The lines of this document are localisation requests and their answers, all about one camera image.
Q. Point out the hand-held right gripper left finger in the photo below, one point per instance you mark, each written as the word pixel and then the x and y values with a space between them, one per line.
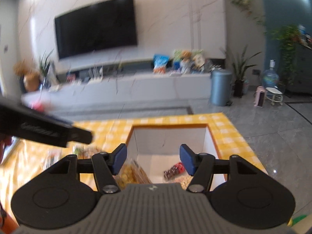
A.
pixel 120 159

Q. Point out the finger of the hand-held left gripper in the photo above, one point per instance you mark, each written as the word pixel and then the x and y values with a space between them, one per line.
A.
pixel 81 135

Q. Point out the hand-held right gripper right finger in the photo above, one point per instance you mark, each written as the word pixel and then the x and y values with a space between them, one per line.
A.
pixel 186 159

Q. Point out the colourful candy packet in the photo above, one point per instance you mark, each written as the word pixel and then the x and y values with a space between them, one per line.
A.
pixel 174 170

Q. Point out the green brown nut packet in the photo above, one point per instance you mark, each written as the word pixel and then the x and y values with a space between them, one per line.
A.
pixel 85 152

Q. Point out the yellow noodle snack packet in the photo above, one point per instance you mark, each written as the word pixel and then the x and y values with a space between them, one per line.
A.
pixel 132 175

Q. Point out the white puffs packet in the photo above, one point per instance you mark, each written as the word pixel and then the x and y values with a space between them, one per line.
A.
pixel 185 181

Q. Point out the orange cardboard box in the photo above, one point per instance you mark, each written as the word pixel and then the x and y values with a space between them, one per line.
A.
pixel 168 139

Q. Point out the pink storage box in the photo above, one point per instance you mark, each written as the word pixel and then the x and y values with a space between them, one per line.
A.
pixel 38 106

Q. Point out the brown round vase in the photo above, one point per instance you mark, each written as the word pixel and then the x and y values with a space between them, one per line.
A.
pixel 32 82

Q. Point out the yellow checked tablecloth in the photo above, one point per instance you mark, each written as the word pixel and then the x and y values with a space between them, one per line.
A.
pixel 226 136

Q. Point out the dried flowers in dark vase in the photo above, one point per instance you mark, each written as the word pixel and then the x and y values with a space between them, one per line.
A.
pixel 19 68

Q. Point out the green plant in glass vase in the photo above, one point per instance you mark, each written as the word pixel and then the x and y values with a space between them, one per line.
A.
pixel 46 68

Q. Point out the white router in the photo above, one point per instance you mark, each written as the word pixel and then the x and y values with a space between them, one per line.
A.
pixel 94 74

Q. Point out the white marble television console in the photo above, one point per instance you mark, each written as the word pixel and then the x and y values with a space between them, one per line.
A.
pixel 146 90

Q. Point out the grey pedal trash can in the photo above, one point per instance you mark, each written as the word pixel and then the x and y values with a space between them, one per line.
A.
pixel 220 90

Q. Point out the tall-leaved potted plant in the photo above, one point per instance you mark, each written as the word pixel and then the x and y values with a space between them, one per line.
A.
pixel 238 87

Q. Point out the pink space heater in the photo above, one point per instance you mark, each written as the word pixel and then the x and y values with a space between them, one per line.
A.
pixel 259 97

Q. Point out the round white hand fan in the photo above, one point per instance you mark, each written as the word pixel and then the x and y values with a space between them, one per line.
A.
pixel 198 61

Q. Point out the blue snack bag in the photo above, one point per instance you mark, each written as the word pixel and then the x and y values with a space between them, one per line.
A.
pixel 160 63

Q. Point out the brown teddy bear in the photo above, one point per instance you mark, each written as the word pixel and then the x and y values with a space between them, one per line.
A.
pixel 186 58

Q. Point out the bamboo print picture board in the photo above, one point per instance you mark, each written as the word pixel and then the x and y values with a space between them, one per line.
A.
pixel 176 54

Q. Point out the white round stool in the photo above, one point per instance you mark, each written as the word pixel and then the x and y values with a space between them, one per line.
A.
pixel 274 91

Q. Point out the blue water bottle with pump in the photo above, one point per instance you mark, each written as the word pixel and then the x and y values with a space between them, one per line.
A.
pixel 270 79

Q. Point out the trailing ivy potted plant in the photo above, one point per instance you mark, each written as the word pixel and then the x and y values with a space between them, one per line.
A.
pixel 287 43

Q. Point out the hanging vine plant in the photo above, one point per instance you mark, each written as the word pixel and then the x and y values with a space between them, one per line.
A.
pixel 243 3

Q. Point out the black wall television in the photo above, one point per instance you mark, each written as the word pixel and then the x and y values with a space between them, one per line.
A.
pixel 97 26

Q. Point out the wall socket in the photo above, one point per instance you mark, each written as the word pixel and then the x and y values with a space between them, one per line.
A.
pixel 256 72

